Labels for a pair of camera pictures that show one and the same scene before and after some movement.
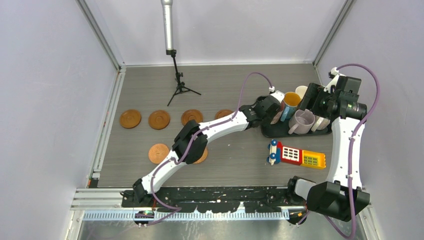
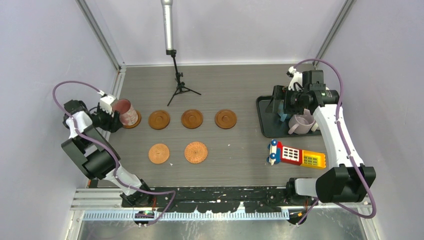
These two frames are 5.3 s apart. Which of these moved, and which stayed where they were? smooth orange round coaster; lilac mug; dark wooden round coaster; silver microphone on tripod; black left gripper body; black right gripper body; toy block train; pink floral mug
Moved: black left gripper body; black right gripper body; pink floral mug
Stayed: toy block train; smooth orange round coaster; silver microphone on tripod; lilac mug; dark wooden round coaster
